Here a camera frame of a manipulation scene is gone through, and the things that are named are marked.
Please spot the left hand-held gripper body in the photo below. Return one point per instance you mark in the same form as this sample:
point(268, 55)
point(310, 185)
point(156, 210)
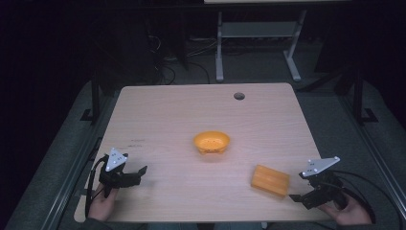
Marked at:
point(115, 179)

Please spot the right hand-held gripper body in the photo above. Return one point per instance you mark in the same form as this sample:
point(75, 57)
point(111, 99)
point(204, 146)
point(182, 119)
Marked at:
point(322, 187)

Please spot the person's left hand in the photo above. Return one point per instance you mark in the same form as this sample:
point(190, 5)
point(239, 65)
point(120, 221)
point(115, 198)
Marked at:
point(102, 204)

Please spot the person's right hand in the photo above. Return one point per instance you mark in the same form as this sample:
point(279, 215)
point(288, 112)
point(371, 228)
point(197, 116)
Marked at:
point(351, 212)

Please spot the orange soap bar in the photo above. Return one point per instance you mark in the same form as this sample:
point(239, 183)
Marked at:
point(270, 180)

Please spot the orange soap dish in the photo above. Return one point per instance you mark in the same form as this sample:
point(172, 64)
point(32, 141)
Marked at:
point(212, 142)

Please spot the black metal stand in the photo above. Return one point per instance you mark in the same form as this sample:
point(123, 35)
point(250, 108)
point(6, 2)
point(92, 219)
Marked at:
point(359, 96)
point(95, 92)

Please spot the white metal stand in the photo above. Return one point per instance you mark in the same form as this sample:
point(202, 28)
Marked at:
point(255, 30)

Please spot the grey metal rail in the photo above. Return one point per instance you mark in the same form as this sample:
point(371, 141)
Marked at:
point(68, 179)
point(373, 150)

